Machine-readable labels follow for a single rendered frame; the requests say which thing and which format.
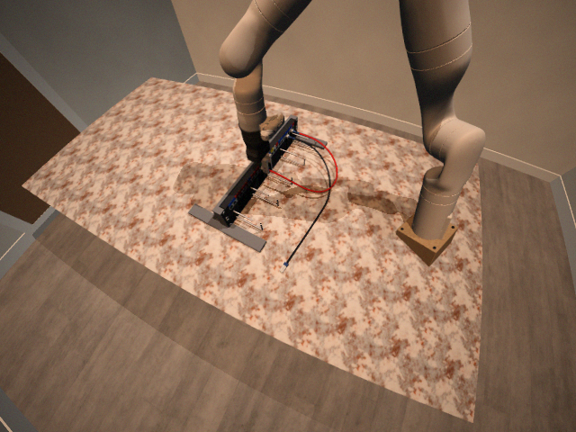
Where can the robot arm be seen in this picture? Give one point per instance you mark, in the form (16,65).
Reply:
(438,39)

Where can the dark grey metal rack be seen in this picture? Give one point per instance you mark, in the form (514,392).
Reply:
(237,197)

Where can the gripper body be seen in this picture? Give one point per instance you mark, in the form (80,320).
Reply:
(255,128)

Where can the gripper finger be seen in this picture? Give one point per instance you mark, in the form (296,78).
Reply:
(268,156)
(265,165)

